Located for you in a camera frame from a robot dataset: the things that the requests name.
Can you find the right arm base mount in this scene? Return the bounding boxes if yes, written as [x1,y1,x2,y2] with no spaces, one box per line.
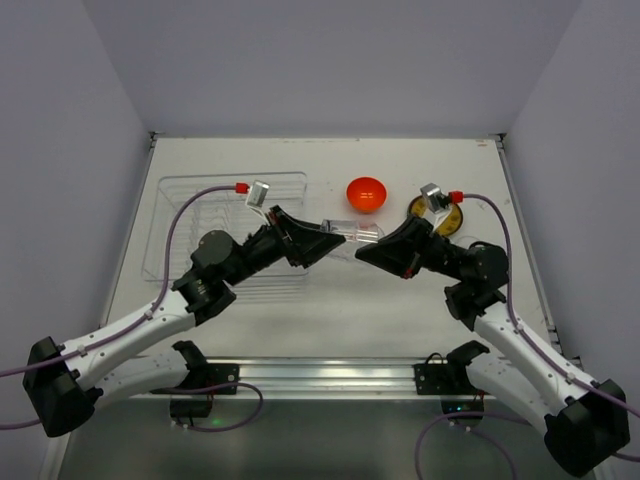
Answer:
[412,353,485,414]

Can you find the olive yellow plate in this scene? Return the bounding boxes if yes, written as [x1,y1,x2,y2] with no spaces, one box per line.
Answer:
[407,196,463,237]

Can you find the clear plastic dish rack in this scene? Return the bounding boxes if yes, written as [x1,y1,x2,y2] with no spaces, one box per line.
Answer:
[141,172,307,284]

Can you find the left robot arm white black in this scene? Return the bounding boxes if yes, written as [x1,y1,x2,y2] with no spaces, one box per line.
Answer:
[22,206,346,438]

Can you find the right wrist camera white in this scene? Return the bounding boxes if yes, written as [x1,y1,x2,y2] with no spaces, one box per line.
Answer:
[420,183,457,213]

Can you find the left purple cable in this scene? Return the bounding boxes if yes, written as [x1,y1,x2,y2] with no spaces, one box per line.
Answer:
[0,182,265,432]

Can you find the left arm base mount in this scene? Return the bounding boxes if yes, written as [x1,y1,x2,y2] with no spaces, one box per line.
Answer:
[169,363,240,426]

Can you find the orange plastic bowl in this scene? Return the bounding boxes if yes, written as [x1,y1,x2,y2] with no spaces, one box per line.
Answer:
[346,176,387,214]

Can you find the aluminium front rail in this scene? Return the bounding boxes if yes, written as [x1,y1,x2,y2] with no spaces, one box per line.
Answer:
[63,355,591,401]

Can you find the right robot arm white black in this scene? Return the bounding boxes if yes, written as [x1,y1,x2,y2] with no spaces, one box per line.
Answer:
[355,216,630,478]

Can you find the clear glass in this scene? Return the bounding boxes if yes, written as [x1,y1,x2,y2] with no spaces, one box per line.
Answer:
[321,219,384,244]

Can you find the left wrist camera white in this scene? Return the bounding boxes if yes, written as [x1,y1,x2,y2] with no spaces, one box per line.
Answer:
[235,180,270,222]

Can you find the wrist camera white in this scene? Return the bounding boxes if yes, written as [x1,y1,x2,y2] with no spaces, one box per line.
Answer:
[235,180,270,222]
[420,183,457,213]

